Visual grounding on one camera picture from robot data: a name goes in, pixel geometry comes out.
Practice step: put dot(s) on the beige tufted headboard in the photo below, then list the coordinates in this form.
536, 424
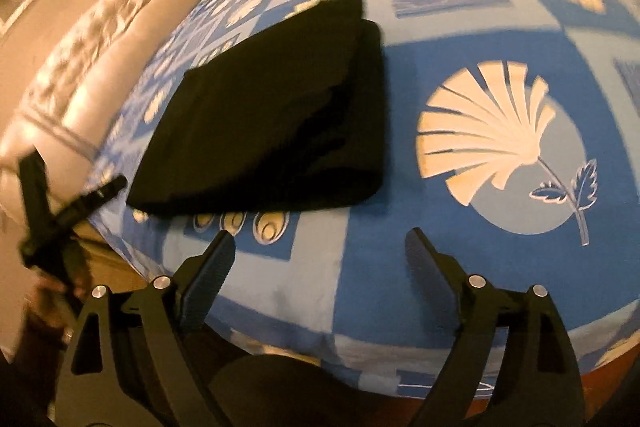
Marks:
100, 57

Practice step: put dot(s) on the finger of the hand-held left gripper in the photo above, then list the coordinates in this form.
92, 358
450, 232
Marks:
34, 187
95, 197

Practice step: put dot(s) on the wooden bed frame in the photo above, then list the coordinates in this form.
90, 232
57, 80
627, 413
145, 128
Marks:
600, 382

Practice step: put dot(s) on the black pants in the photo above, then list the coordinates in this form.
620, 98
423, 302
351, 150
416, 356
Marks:
275, 117

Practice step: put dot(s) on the blue printed bedsheet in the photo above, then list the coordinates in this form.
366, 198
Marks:
350, 257

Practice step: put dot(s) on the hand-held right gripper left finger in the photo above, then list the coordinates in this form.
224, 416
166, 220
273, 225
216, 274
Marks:
210, 272

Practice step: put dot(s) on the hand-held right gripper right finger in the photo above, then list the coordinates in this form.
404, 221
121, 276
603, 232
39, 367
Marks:
425, 272

